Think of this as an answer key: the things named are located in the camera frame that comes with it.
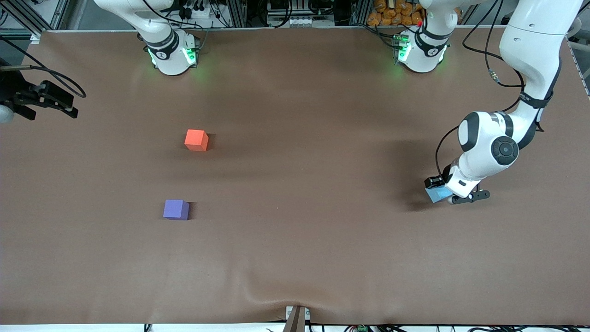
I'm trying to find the white power strip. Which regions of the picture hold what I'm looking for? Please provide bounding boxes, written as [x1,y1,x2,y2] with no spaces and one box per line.
[267,16,315,27]

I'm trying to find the purple foam block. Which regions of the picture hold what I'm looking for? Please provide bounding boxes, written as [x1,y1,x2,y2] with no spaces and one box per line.
[163,199,190,221]

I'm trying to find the light blue foam block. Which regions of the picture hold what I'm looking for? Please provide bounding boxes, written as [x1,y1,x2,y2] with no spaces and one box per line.
[425,185,453,204]

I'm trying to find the aluminium frame strut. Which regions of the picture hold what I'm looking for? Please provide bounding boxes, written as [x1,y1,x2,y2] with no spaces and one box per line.
[0,0,71,44]

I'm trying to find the pile of orange objects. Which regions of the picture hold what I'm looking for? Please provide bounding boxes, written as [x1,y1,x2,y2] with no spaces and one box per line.
[366,0,425,27]

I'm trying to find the brown table cover sheet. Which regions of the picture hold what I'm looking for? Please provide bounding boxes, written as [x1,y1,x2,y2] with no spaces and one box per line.
[0,25,590,326]

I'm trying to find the orange foam block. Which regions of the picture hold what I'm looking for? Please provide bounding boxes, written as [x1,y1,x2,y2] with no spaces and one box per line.
[184,129,209,152]

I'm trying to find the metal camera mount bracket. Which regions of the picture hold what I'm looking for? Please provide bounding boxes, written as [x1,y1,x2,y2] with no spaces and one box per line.
[285,305,311,332]

